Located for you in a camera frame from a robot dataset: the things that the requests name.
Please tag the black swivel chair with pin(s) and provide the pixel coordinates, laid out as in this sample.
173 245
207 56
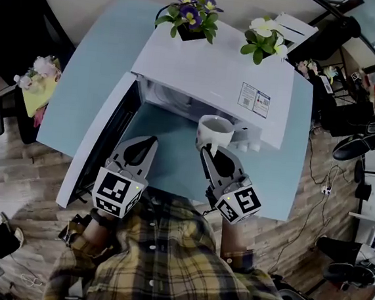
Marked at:
327 37

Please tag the black wristband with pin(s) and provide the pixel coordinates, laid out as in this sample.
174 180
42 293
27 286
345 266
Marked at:
101 218

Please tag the purple flower potted plant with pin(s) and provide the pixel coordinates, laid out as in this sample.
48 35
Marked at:
190 14

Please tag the person's right forearm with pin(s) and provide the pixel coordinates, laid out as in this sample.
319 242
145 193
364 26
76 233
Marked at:
233 239

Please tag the black office chair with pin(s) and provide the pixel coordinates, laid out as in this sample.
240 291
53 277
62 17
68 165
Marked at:
17 30

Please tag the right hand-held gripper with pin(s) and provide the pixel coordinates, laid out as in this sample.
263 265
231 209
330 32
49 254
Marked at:
240 204

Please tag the white power strip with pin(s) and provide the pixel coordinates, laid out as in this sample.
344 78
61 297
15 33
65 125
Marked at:
326 190

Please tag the yellow plaid shirt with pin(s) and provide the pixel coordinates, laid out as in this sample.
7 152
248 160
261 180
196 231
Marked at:
169 269

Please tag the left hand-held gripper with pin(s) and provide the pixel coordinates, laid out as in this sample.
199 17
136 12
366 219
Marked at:
117 192

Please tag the white ceramic mug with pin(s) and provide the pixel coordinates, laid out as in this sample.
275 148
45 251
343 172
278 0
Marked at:
214 130

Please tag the white flower potted plant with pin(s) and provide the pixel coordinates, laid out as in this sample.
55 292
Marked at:
262 38

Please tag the person's left forearm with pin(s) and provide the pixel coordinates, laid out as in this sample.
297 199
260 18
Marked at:
95 236

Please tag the white microwave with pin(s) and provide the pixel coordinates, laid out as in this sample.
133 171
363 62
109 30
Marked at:
208 72

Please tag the white box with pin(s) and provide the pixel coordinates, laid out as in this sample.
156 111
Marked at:
293 29

